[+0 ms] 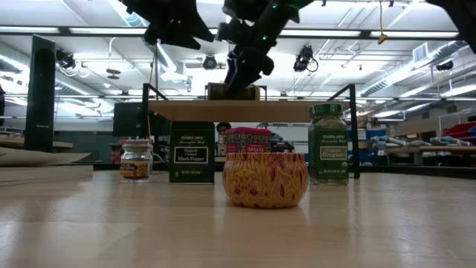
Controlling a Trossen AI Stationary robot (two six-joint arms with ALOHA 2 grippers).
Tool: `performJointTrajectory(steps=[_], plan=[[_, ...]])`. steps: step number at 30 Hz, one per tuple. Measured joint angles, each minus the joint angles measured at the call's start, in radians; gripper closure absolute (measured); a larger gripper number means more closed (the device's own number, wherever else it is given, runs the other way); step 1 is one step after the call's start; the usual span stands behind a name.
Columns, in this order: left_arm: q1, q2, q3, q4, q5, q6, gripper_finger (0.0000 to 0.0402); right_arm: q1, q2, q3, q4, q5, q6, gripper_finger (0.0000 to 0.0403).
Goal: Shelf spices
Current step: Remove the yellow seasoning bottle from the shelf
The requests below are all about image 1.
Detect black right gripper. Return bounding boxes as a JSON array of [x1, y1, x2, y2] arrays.
[[224, 7, 283, 95]]

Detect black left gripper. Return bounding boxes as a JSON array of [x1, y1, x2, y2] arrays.
[[122, 0, 216, 51]]

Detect yellow-lidded spice jar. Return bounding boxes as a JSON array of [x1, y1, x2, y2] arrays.
[[207, 82, 261, 101]]

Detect red-lidded smoked paprika tin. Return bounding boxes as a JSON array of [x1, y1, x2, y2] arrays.
[[224, 127, 272, 154]]

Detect dark green black pepper tin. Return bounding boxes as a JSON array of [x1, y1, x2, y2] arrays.
[[169, 121, 216, 185]]

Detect green-lidded oregano jar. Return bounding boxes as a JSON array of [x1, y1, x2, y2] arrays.
[[307, 103, 350, 186]]

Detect small clear jar white lid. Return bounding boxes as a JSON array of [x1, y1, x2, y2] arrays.
[[119, 138, 154, 184]]

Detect wooden shelf black metal legs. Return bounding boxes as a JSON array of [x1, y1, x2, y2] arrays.
[[141, 83, 361, 179]]

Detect black monitor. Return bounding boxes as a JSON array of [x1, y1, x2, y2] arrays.
[[113, 102, 172, 138]]

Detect orange leaf-patterned candle tin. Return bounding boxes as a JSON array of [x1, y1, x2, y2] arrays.
[[222, 153, 309, 210]]

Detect blue storage bin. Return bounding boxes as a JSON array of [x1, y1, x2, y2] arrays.
[[360, 129, 387, 139]]

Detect tall black column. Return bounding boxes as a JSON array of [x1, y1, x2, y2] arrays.
[[24, 34, 57, 153]]

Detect background wooden tabletop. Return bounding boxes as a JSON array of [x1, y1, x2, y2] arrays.
[[0, 135, 74, 152]]

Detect white ceiling air vent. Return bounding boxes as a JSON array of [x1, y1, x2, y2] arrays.
[[412, 42, 429, 63]]

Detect background wooden workbench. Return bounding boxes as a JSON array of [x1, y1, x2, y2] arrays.
[[386, 145, 476, 167]]

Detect red storage bin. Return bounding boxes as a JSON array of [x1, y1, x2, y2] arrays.
[[441, 121, 476, 139]]

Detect black ceiling-mounted camera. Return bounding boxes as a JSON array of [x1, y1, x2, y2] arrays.
[[55, 49, 77, 71], [202, 54, 219, 71], [292, 44, 320, 73]]

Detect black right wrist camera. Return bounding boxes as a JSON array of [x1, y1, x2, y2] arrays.
[[216, 21, 243, 44]]

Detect yellow hanging tag on string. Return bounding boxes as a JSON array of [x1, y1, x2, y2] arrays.
[[376, 0, 388, 45]]

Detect black metal table frame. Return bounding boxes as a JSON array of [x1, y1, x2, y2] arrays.
[[92, 162, 476, 180]]

